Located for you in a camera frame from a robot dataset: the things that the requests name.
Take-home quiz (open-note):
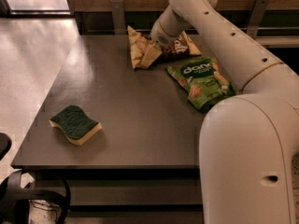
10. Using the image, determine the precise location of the black office chair base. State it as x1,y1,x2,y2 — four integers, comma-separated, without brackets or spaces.
0,170,71,224

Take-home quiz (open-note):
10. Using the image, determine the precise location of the upper grey drawer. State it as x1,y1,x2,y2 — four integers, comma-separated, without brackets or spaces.
35,177,204,206

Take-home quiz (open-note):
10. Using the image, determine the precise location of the grey drawer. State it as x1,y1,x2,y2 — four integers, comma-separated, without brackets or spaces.
65,211,205,224
35,177,204,206

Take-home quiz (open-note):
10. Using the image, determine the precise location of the lower grey drawer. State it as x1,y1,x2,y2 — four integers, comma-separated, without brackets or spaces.
65,211,205,224

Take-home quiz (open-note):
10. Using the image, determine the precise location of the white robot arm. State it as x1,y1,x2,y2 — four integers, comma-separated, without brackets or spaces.
150,0,299,224

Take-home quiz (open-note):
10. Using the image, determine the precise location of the metal bracket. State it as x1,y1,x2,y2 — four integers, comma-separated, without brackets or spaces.
110,0,126,35
247,0,270,38

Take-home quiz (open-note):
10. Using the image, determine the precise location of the left metal bracket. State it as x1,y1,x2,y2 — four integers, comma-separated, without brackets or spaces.
110,0,126,35

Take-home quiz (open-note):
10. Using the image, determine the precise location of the green chip bag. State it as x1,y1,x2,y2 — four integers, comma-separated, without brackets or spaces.
167,57,236,113

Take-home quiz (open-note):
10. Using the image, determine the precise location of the green yellow sponge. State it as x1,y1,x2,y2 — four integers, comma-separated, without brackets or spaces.
50,105,102,147

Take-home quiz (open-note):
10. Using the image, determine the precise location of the right metal bracket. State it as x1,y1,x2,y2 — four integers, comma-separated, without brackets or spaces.
247,0,270,38

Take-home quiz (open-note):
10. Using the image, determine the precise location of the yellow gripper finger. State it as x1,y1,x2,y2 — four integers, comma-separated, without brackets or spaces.
140,44,162,69

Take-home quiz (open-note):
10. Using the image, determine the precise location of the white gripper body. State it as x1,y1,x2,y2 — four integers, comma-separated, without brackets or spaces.
149,6,191,48

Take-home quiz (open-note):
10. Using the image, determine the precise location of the brown chip bag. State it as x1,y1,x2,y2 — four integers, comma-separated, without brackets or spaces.
127,26,202,69

